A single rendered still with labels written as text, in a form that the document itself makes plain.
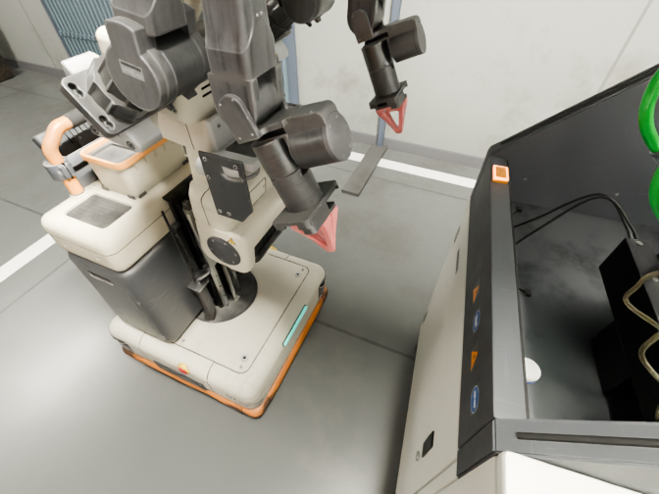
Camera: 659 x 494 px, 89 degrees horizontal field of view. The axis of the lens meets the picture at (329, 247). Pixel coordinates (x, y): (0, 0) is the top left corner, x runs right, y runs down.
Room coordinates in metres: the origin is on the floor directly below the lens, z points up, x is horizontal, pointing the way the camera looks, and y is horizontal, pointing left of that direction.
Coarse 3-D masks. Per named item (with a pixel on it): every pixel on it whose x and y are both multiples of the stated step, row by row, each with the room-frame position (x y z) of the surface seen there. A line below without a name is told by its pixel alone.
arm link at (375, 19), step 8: (352, 0) 0.79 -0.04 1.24; (360, 0) 0.78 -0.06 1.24; (368, 0) 0.77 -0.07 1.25; (376, 0) 0.77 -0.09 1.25; (384, 0) 0.82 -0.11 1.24; (352, 8) 0.79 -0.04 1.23; (360, 8) 0.78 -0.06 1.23; (368, 8) 0.77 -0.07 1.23; (376, 8) 0.77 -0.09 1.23; (384, 8) 0.83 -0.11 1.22; (376, 16) 0.78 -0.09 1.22; (376, 24) 0.78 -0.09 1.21
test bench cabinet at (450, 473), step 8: (464, 216) 0.74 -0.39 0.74; (456, 232) 0.75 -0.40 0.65; (448, 256) 0.74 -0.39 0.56; (432, 296) 0.74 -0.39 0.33; (416, 352) 0.67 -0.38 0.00; (416, 360) 0.59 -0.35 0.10; (408, 408) 0.42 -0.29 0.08; (400, 464) 0.24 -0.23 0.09; (456, 464) 0.11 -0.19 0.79; (448, 472) 0.11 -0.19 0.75; (432, 480) 0.11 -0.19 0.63; (440, 480) 0.10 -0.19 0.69; (448, 480) 0.10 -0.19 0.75; (424, 488) 0.11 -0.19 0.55; (432, 488) 0.10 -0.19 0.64; (440, 488) 0.09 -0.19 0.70
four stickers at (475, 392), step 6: (474, 288) 0.39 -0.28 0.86; (474, 294) 0.37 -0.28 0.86; (474, 300) 0.36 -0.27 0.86; (480, 306) 0.32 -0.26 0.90; (480, 312) 0.31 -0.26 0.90; (474, 318) 0.32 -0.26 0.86; (480, 318) 0.30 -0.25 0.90; (474, 324) 0.31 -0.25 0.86; (474, 330) 0.29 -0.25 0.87; (474, 348) 0.26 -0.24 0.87; (474, 354) 0.25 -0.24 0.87; (474, 360) 0.24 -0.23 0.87; (474, 366) 0.23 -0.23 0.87; (474, 390) 0.19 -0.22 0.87; (474, 396) 0.18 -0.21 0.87; (474, 402) 0.17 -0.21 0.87; (474, 408) 0.16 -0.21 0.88
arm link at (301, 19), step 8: (288, 0) 0.82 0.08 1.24; (296, 0) 0.82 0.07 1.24; (304, 0) 0.81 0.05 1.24; (312, 0) 0.80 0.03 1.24; (320, 0) 0.81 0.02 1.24; (288, 8) 0.82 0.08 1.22; (296, 8) 0.82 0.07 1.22; (304, 8) 0.81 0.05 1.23; (312, 8) 0.80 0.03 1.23; (320, 8) 0.82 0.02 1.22; (288, 16) 0.82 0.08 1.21; (296, 16) 0.82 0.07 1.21; (304, 16) 0.81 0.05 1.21; (312, 16) 0.80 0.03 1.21
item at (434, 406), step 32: (448, 288) 0.57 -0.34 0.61; (448, 320) 0.45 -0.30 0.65; (448, 352) 0.35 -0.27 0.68; (416, 384) 0.45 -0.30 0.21; (448, 384) 0.27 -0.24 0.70; (416, 416) 0.32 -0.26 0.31; (448, 416) 0.20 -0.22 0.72; (416, 448) 0.22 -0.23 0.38; (448, 448) 0.14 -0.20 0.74; (416, 480) 0.14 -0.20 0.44
